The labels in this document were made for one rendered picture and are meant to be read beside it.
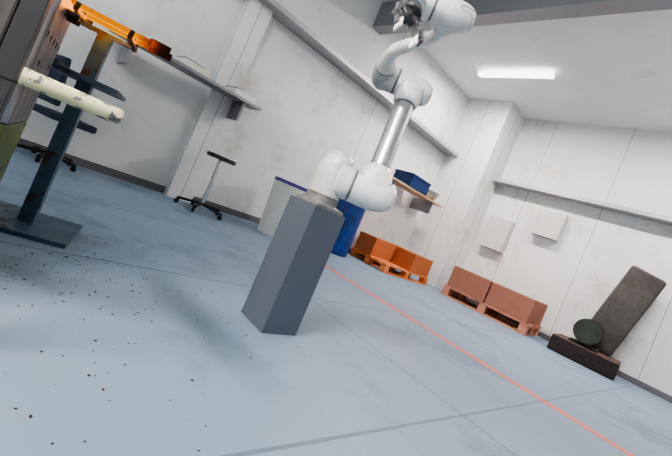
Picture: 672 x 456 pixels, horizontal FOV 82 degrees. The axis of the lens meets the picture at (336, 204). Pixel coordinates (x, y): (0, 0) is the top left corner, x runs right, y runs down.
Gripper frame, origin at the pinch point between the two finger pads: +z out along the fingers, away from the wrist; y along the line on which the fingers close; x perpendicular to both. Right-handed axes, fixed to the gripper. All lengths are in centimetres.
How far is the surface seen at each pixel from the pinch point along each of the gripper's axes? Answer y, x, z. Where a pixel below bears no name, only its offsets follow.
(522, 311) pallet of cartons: -475, -185, -211
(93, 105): 52, -59, 51
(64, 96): 58, -60, 53
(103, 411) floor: 5, -68, 110
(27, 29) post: 65, -38, 61
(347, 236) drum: -229, -316, -231
